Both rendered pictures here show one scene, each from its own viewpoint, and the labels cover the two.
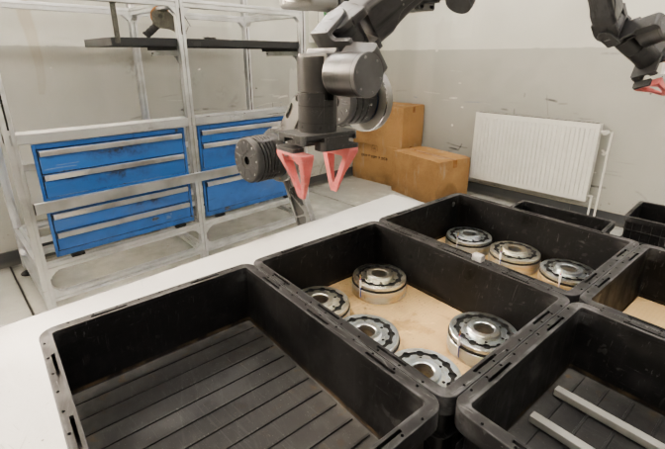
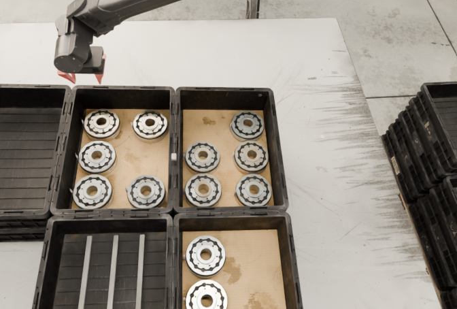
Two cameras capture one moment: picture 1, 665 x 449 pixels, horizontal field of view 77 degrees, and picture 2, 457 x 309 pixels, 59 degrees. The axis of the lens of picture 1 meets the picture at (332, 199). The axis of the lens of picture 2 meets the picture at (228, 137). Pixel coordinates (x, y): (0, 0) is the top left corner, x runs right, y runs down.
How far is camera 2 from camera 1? 92 cm
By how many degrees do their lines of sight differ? 45
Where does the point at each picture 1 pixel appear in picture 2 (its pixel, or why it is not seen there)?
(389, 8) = (108, 15)
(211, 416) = (17, 151)
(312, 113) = not seen: hidden behind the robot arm
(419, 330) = (134, 167)
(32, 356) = (11, 54)
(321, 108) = not seen: hidden behind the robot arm
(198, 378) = (27, 129)
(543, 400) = (134, 234)
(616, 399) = (162, 256)
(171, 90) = not seen: outside the picture
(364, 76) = (64, 64)
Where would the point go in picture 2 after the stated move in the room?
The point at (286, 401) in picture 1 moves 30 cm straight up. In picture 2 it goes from (46, 163) to (7, 101)
